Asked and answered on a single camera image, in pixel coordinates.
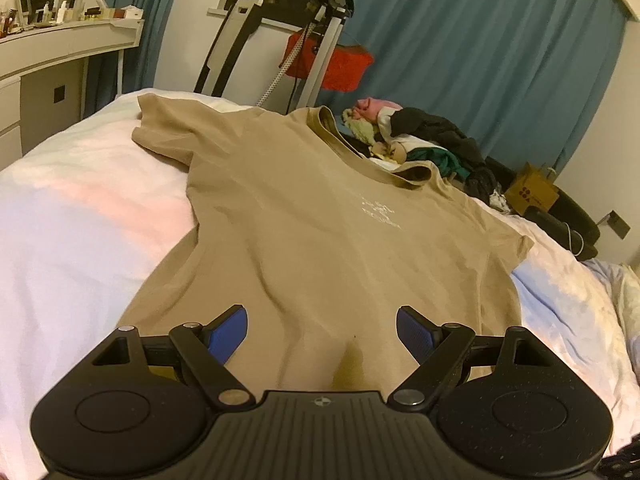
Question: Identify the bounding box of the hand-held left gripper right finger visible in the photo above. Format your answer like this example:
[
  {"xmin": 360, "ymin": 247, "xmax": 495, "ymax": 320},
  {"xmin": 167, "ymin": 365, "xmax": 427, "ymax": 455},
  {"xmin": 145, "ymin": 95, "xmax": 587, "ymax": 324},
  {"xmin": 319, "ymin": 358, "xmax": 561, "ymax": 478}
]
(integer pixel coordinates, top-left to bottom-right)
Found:
[{"xmin": 385, "ymin": 305, "xmax": 536, "ymax": 407}]

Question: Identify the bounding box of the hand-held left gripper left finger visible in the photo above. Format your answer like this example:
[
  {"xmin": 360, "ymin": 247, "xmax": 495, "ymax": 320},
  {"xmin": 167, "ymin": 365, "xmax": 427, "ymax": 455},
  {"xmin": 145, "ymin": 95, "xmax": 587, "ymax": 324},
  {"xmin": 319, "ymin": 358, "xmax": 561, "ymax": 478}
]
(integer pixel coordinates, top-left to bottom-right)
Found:
[{"xmin": 93, "ymin": 304, "xmax": 256, "ymax": 408}]

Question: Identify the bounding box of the beige t-shirt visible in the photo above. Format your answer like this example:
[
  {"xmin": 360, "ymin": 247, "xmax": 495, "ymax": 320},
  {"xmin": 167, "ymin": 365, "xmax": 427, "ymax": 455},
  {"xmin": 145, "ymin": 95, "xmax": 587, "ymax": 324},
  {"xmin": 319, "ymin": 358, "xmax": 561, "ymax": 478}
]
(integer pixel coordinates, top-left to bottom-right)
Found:
[{"xmin": 118, "ymin": 94, "xmax": 535, "ymax": 392}]

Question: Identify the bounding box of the pile of mixed clothes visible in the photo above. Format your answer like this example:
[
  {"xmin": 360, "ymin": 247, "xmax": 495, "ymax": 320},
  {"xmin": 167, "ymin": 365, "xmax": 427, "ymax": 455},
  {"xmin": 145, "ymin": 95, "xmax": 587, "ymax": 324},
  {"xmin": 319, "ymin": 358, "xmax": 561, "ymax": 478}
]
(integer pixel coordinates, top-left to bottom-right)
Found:
[{"xmin": 341, "ymin": 98, "xmax": 516, "ymax": 211}]

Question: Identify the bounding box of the white bed duvet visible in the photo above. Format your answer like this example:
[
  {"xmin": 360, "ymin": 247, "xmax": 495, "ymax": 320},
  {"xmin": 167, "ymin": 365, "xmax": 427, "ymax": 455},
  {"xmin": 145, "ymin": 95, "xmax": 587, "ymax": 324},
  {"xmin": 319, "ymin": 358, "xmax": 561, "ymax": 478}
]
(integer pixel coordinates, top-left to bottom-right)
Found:
[{"xmin": 0, "ymin": 91, "xmax": 640, "ymax": 480}]

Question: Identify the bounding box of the brown paper bag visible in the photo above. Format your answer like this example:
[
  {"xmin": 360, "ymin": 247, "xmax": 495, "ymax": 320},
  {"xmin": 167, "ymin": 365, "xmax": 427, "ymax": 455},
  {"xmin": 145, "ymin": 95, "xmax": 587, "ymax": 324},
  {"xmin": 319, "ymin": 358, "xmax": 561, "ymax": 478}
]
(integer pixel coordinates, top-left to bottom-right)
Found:
[{"xmin": 504, "ymin": 162, "xmax": 560, "ymax": 217}]

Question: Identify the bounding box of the black armchair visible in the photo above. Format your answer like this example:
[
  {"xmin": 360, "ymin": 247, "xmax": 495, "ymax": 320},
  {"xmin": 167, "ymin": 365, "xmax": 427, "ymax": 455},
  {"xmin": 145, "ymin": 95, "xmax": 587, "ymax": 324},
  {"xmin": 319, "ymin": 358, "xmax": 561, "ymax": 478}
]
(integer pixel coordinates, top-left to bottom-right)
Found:
[{"xmin": 485, "ymin": 156, "xmax": 601, "ymax": 262}]

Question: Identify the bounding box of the red fluffy cloth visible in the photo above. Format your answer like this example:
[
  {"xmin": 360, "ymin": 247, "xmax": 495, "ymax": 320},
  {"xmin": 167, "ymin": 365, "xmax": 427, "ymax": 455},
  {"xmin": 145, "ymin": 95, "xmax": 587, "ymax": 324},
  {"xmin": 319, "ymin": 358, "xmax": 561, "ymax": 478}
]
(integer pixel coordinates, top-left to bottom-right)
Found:
[{"xmin": 283, "ymin": 30, "xmax": 375, "ymax": 94}]

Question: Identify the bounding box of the blue curtain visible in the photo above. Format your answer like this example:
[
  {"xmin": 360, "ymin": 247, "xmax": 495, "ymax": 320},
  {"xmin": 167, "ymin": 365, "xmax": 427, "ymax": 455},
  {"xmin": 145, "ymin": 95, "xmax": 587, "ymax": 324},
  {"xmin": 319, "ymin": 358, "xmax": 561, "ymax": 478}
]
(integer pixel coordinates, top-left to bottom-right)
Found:
[{"xmin": 95, "ymin": 0, "xmax": 629, "ymax": 183}]

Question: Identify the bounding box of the white garment steamer stand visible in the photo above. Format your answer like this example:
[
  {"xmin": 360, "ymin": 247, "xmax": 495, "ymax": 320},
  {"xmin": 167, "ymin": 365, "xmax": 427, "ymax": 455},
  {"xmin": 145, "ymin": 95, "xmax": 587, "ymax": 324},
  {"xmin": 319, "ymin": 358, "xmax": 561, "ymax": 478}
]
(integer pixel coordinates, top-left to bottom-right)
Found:
[{"xmin": 194, "ymin": 0, "xmax": 355, "ymax": 111}]

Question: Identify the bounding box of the white dressing table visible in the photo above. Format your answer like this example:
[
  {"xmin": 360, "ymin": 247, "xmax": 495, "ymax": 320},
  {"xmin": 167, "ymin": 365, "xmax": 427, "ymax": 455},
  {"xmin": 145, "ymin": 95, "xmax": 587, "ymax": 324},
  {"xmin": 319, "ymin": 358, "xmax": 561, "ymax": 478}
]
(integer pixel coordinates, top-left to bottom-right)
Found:
[{"xmin": 0, "ymin": 18, "xmax": 146, "ymax": 172}]

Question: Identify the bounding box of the row of cosmetic bottles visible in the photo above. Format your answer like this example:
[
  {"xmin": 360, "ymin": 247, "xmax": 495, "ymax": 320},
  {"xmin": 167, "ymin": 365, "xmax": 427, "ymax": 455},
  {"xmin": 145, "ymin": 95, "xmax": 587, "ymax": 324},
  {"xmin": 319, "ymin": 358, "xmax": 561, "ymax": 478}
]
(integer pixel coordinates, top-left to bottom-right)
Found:
[{"xmin": 0, "ymin": 0, "xmax": 145, "ymax": 39}]

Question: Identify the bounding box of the wall socket plate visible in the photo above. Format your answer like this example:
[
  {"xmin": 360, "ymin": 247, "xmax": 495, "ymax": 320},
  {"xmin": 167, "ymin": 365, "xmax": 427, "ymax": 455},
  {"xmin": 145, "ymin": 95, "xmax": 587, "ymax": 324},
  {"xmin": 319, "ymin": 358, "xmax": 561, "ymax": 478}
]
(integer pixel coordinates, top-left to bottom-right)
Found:
[{"xmin": 597, "ymin": 212, "xmax": 632, "ymax": 240}]

